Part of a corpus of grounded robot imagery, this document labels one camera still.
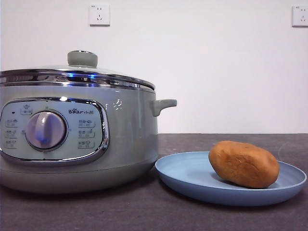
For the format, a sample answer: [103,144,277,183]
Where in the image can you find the glass lid with green knob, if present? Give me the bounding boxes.
[0,50,155,91]

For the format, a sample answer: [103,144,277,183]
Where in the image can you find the brown potato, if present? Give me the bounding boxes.
[208,140,280,189]

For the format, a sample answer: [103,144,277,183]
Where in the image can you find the pale green electric steamer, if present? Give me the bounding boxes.
[0,79,178,194]

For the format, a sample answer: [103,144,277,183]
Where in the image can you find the blue round plate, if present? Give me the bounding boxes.
[154,151,307,207]

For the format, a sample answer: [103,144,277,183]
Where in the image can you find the white wall socket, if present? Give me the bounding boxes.
[291,5,308,28]
[89,3,111,27]

